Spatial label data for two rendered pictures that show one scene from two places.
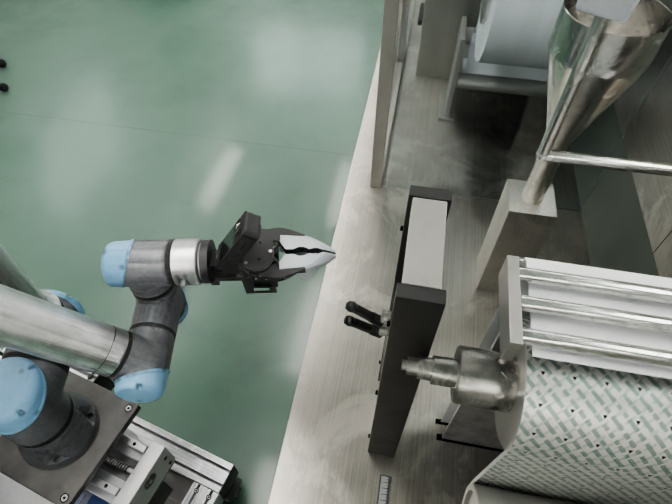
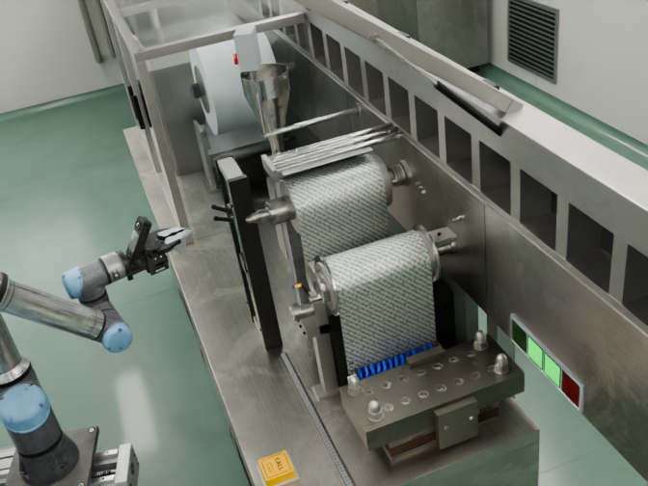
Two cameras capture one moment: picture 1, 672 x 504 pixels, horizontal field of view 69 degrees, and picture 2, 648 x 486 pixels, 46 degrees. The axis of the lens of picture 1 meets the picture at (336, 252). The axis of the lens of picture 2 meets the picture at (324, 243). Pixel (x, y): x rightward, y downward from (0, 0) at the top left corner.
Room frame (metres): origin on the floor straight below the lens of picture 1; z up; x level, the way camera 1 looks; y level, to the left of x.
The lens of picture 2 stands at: (-1.32, 0.49, 2.27)
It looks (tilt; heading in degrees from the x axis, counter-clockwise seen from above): 32 degrees down; 334
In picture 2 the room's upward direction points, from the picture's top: 9 degrees counter-clockwise
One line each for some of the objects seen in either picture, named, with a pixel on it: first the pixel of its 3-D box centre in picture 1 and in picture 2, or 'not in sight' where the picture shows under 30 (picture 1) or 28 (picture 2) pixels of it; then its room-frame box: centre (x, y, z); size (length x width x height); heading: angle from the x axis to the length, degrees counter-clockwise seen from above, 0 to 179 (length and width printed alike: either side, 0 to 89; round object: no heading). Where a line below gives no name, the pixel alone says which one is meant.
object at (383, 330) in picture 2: not in sight; (390, 329); (-0.11, -0.25, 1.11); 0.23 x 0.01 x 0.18; 79
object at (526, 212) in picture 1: (534, 191); (282, 175); (0.66, -0.38, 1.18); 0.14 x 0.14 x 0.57
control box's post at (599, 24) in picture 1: (570, 89); (257, 101); (0.50, -0.28, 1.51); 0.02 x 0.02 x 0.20
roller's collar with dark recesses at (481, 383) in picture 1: (482, 378); (280, 210); (0.22, -0.16, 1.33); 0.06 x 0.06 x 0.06; 79
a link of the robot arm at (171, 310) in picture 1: (159, 305); (99, 311); (0.45, 0.31, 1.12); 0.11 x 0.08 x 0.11; 2
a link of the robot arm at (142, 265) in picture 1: (143, 264); (86, 280); (0.47, 0.31, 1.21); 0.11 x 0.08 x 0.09; 92
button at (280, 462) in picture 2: not in sight; (276, 469); (-0.15, 0.12, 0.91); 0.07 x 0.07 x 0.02; 79
